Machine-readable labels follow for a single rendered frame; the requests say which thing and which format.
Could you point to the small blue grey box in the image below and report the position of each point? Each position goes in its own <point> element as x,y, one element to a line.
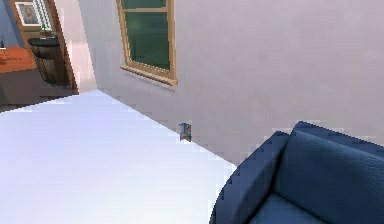
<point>185,132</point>

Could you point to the blue sofa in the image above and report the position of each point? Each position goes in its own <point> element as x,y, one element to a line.
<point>316,180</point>

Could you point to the framed portrait picture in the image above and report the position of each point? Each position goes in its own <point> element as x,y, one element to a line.
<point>28,14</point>

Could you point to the wooden framed window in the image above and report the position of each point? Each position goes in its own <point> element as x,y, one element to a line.
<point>148,38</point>

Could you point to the orange wooden table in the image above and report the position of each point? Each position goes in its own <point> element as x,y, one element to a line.
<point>13,59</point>

